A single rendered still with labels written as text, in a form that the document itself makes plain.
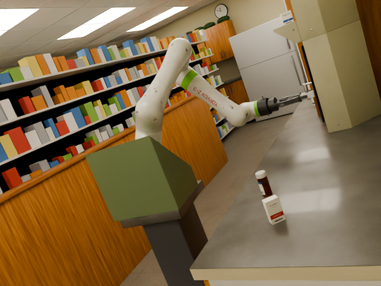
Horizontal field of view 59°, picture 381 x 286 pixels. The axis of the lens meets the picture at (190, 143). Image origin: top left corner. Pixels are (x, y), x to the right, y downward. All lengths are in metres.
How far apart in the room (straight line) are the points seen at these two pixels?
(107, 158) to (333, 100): 1.10
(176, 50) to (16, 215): 1.56
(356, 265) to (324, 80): 1.08
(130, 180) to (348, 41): 1.20
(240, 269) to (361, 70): 1.21
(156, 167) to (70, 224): 1.51
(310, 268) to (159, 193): 0.78
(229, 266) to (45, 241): 1.90
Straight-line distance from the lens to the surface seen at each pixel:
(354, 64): 1.83
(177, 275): 1.76
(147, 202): 1.53
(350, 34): 1.83
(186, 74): 1.86
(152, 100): 1.53
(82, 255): 2.90
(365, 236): 0.97
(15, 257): 2.59
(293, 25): 1.76
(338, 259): 0.91
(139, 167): 1.47
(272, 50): 6.82
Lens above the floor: 1.47
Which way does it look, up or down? 11 degrees down
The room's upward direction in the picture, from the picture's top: 21 degrees counter-clockwise
